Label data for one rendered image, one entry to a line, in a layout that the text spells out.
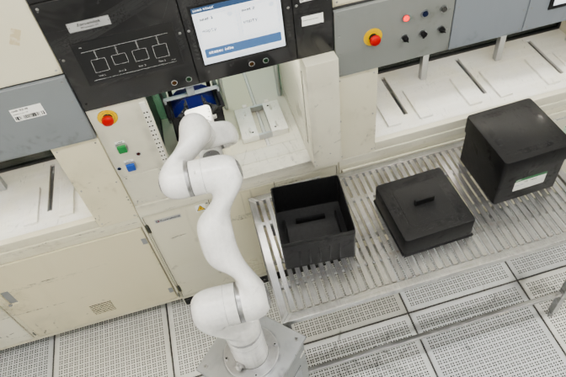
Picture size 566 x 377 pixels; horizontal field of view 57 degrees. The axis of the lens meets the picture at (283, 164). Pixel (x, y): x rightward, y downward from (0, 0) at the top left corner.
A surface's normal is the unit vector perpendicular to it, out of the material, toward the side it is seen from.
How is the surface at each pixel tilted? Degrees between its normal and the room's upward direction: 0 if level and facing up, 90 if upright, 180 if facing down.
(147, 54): 90
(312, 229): 0
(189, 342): 0
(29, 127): 90
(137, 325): 0
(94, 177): 90
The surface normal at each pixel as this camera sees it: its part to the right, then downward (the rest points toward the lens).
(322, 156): 0.26, 0.70
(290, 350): -0.11, -0.66
